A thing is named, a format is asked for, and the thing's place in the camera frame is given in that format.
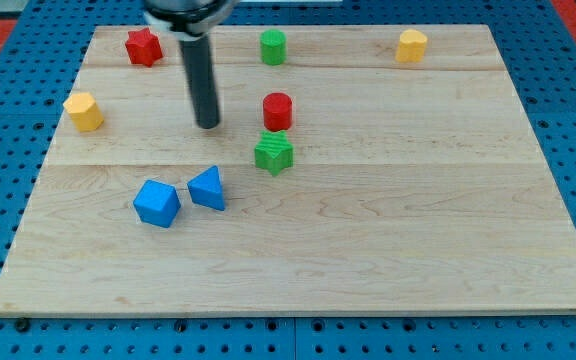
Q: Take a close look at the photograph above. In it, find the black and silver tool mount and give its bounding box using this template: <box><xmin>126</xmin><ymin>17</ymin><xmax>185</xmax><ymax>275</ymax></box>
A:
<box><xmin>143</xmin><ymin>0</ymin><xmax>239</xmax><ymax>41</ymax></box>

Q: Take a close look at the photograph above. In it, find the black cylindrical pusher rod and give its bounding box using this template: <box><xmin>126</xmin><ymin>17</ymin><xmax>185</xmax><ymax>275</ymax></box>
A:
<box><xmin>179</xmin><ymin>35</ymin><xmax>221</xmax><ymax>129</ymax></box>

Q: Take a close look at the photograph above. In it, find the red star block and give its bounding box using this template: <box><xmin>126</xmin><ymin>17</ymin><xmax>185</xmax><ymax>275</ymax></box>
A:
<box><xmin>125</xmin><ymin>28</ymin><xmax>164</xmax><ymax>67</ymax></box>

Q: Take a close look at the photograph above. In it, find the green star block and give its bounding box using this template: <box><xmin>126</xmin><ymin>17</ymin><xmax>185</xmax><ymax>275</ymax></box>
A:
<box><xmin>254</xmin><ymin>130</ymin><xmax>294</xmax><ymax>176</ymax></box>

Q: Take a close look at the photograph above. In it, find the blue cube block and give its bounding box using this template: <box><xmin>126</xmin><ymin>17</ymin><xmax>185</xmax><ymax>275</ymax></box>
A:
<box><xmin>133</xmin><ymin>180</ymin><xmax>181</xmax><ymax>228</ymax></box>

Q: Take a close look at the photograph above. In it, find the green cylinder block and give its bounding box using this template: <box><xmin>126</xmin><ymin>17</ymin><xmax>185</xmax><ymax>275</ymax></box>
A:
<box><xmin>259</xmin><ymin>29</ymin><xmax>287</xmax><ymax>66</ymax></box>

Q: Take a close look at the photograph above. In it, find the red cylinder block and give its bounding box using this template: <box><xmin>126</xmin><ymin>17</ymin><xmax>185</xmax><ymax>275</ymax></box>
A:
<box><xmin>262</xmin><ymin>92</ymin><xmax>293</xmax><ymax>132</ymax></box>

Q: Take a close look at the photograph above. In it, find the yellow hexagon block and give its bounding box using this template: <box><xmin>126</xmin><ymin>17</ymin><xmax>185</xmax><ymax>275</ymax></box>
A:
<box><xmin>63</xmin><ymin>92</ymin><xmax>104</xmax><ymax>132</ymax></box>

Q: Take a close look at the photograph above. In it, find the blue triangular prism block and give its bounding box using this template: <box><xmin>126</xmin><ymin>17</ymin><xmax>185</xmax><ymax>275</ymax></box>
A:
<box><xmin>187</xmin><ymin>165</ymin><xmax>225</xmax><ymax>211</ymax></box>

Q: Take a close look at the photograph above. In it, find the light wooden board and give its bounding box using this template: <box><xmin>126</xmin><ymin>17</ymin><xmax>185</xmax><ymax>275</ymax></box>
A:
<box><xmin>0</xmin><ymin>25</ymin><xmax>576</xmax><ymax>319</ymax></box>

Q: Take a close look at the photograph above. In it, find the yellow heart block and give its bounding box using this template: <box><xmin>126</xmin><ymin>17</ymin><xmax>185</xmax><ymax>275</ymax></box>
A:
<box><xmin>395</xmin><ymin>29</ymin><xmax>428</xmax><ymax>63</ymax></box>

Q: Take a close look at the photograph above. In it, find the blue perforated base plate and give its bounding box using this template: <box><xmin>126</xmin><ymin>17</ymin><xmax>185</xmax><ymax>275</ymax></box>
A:
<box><xmin>0</xmin><ymin>0</ymin><xmax>576</xmax><ymax>359</ymax></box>

